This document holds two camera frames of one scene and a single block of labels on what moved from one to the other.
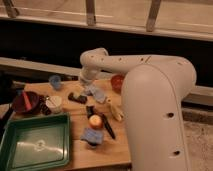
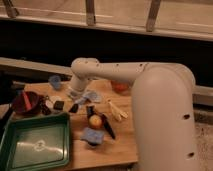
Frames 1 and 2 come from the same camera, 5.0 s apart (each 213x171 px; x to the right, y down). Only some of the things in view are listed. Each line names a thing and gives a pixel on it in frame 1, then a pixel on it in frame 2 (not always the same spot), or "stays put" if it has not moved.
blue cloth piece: [92, 136] stays put
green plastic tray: [36, 143] stays put
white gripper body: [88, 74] to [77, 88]
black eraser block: [82, 99] to [58, 105]
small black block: [90, 110] stays put
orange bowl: [117, 81] stays put
